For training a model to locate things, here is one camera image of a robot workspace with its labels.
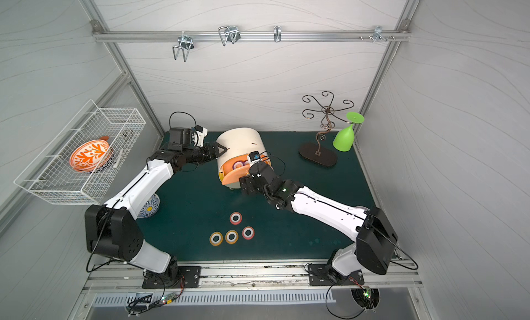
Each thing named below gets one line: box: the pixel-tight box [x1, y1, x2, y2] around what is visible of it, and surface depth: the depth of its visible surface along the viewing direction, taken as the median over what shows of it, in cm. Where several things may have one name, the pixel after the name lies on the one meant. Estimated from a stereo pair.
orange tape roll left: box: [209, 231, 224, 247], surface depth 84 cm
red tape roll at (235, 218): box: [229, 211, 243, 226], surface depth 90 cm
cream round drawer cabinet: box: [216, 126, 273, 189], surface depth 85 cm
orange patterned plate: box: [69, 135, 110, 173], surface depth 67 cm
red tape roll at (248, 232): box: [241, 226, 256, 240], surface depth 86 cm
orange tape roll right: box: [224, 229, 239, 245], surface depth 84 cm
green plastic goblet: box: [332, 111, 366, 153], surface depth 90 cm
